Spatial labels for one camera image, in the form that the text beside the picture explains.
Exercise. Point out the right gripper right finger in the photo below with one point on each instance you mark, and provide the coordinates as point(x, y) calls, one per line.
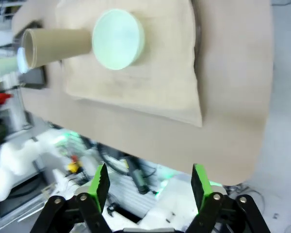
point(206, 187)

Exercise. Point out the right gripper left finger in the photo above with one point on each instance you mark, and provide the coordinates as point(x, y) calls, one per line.
point(97, 184)

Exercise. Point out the beige cloth mat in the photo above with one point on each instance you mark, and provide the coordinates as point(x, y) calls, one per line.
point(148, 85)

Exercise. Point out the tall brown cup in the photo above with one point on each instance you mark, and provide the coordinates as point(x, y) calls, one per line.
point(60, 46)

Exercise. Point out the light blue bowl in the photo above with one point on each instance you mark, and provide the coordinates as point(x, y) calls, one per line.
point(21, 60)

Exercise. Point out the mint green bowl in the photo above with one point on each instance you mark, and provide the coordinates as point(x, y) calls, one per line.
point(116, 38)

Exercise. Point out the tall light green cup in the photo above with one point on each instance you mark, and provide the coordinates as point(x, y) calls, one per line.
point(4, 68)

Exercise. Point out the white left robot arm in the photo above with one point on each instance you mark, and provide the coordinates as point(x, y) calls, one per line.
point(17, 160)

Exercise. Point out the yellow emergency stop button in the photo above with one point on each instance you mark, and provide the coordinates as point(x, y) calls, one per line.
point(74, 166)

